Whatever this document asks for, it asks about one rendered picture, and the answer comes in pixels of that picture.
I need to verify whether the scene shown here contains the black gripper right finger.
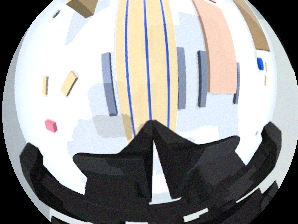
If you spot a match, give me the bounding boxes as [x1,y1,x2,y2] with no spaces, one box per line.
[153,120,241,200]

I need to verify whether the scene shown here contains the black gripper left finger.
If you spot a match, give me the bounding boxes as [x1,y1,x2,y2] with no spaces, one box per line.
[72,120,154,202]

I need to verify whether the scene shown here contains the pink rectangular block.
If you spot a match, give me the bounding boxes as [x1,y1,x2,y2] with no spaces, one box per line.
[45,119,59,133]

